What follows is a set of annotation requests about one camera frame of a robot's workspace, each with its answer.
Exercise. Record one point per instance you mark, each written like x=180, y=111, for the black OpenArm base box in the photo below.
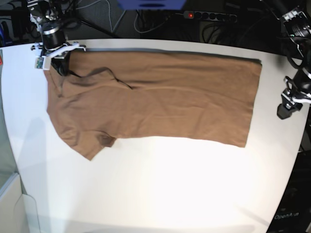
x=293, y=214

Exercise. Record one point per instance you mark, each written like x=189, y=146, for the brown T-shirt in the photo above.
x=109, y=95

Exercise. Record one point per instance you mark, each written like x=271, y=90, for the white bin at left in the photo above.
x=18, y=212

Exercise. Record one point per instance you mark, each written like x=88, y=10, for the black power strip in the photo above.
x=210, y=16

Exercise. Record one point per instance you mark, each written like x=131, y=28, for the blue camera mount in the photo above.
x=151, y=4

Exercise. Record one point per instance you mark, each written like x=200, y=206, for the black tripod stand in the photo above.
x=92, y=24

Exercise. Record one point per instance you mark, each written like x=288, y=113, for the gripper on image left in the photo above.
x=60, y=65

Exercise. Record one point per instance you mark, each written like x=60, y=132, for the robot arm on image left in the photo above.
x=53, y=37

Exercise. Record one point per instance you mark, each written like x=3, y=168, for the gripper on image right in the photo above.
x=292, y=99

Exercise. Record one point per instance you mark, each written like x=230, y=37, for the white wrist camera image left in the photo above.
x=43, y=63

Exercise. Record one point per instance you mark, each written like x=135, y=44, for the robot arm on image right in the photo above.
x=296, y=46

